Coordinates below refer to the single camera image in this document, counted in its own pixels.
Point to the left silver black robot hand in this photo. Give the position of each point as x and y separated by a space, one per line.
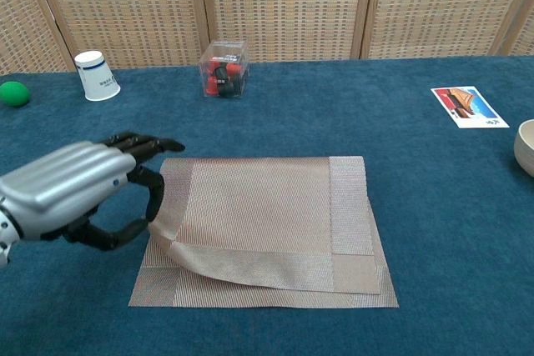
62 181

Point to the beige woven placemat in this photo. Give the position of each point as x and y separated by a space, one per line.
271 206

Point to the cream ceramic bowl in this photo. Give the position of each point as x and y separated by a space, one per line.
525 151

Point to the green ball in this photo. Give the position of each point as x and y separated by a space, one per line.
14 94

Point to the white paper cup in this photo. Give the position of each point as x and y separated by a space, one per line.
98 81

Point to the woven folding screen panel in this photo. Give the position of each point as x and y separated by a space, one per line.
288 1
21 31
526 35
125 10
438 1

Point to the clear box with red pieces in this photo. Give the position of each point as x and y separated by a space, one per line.
223 76

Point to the blue felt table cover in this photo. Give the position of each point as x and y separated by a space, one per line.
438 227

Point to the photo card with white border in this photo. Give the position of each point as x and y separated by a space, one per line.
467 106

